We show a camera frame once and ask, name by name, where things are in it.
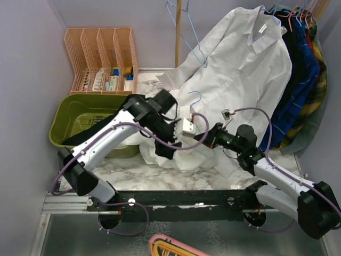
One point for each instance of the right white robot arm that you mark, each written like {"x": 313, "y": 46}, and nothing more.
{"x": 312, "y": 205}

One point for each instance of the black garment in basket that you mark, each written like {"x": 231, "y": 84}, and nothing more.
{"x": 82, "y": 134}

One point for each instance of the black hanging garment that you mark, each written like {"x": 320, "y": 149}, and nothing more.
{"x": 291, "y": 41}

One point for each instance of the white shirt being hung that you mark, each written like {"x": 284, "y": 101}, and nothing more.
{"x": 183, "y": 160}

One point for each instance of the hanging white shirt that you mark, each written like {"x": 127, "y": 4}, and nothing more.
{"x": 248, "y": 69}

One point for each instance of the green plastic basket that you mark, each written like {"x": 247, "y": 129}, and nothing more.
{"x": 79, "y": 112}

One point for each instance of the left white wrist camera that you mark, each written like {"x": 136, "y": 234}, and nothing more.
{"x": 184, "y": 128}

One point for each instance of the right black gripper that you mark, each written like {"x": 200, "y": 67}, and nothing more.
{"x": 213, "y": 136}

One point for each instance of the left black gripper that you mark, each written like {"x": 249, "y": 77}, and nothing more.
{"x": 164, "y": 150}

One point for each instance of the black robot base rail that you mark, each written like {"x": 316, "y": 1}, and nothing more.
{"x": 182, "y": 205}

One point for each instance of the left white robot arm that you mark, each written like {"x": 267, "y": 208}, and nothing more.
{"x": 136, "y": 113}

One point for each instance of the blue hanger holding shirt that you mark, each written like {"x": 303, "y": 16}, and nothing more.
{"x": 272, "y": 12}

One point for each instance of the pink plastic hanger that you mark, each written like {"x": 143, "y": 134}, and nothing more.
{"x": 160, "y": 244}

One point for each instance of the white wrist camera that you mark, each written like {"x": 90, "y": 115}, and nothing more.
{"x": 184, "y": 128}
{"x": 228, "y": 116}

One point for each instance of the small items in organizer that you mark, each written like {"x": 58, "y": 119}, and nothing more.
{"x": 112, "y": 82}

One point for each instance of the yellow plaid hanging shirt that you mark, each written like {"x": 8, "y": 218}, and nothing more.
{"x": 314, "y": 103}

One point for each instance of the orange hangers on rack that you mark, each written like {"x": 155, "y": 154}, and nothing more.
{"x": 306, "y": 12}

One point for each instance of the wooden pole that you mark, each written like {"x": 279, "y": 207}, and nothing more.
{"x": 178, "y": 30}

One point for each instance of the blue plaid hanging shirt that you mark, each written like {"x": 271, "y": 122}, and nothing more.
{"x": 287, "y": 123}

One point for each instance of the orange file organizer rack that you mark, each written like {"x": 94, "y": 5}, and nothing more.
{"x": 91, "y": 49}

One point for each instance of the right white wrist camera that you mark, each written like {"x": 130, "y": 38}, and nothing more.
{"x": 228, "y": 116}

